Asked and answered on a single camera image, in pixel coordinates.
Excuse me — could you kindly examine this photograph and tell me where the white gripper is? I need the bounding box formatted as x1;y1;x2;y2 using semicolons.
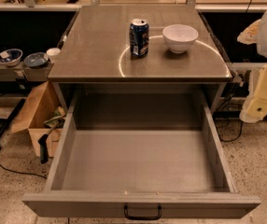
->
237;10;267;123

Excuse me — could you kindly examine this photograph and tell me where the blue pepsi can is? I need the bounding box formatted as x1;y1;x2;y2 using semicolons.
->
129;19;149;57

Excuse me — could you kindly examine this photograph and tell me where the open grey top drawer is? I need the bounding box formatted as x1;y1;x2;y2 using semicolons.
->
22;91;260;218

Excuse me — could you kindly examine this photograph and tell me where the white ceramic bowl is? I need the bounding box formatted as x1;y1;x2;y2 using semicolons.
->
162;24;199;53

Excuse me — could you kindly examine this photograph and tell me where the grey cabinet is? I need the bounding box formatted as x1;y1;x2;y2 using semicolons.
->
49;5;232;110

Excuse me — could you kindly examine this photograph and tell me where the small white cup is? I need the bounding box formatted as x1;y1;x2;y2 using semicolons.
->
47;48;61;63

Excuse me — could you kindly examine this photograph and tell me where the dark blue plate bowl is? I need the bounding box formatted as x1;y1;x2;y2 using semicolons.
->
23;52;49;68

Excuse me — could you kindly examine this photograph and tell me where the cardboard box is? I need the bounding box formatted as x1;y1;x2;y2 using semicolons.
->
10;82;61;156

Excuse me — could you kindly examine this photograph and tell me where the black pole on floor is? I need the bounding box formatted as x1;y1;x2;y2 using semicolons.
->
0;98;26;153

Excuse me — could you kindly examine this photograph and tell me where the blue patterned bowl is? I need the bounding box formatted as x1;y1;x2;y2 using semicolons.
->
0;49;23;67

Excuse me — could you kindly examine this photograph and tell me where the grey side shelf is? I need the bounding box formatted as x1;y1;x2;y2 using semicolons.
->
0;62;52;82

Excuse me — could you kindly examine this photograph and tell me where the black drawer handle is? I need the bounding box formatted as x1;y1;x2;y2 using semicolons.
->
123;204;162;221

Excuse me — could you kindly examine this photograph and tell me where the black handled brush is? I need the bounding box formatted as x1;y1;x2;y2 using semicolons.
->
38;121;59;164

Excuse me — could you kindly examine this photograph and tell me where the black floor cable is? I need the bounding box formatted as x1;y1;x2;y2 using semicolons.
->
0;152;48;180

